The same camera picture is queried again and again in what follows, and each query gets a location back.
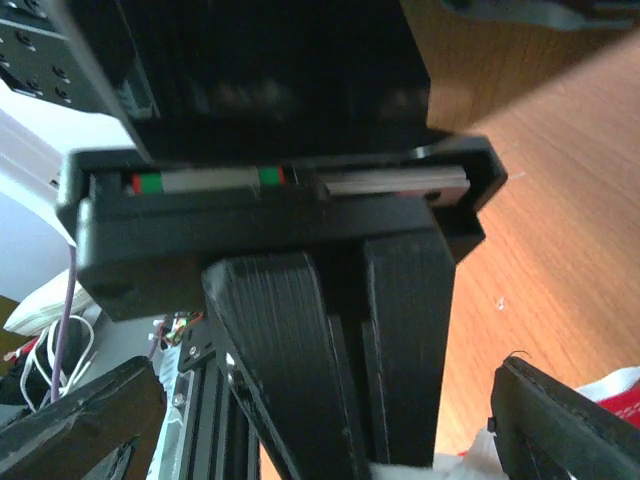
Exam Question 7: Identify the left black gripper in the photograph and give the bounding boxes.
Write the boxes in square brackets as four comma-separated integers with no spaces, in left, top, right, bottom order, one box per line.
[54,1,507,320]

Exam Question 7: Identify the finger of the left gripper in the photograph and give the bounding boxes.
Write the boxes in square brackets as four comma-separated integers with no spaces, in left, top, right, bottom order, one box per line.
[362,234,455,467]
[202,253,370,479]

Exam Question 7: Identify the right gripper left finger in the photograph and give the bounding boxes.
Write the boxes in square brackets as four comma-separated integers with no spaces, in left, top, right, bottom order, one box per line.
[1,356,166,479]

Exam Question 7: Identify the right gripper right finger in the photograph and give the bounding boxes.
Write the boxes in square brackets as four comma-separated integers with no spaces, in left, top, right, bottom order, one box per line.
[489,356,639,479]

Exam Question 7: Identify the white shoelace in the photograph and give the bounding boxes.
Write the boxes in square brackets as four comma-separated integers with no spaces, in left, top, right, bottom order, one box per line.
[370,428,508,480]

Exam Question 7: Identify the red canvas sneaker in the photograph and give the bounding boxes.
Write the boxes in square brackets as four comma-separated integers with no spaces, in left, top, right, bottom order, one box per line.
[576,366,640,427]

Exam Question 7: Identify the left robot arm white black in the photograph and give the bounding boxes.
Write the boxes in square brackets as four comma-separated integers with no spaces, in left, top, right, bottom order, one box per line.
[1,1,506,479]

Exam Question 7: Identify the green lit circuit board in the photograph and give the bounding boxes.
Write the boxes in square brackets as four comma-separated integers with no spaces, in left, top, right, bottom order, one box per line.
[149,311,204,349]

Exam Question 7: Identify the black aluminium rail base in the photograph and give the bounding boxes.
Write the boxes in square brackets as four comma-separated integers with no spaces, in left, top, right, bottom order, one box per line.
[147,321,280,479]

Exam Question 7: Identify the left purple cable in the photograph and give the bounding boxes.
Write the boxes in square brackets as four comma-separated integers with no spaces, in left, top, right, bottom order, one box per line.
[49,242,79,403]

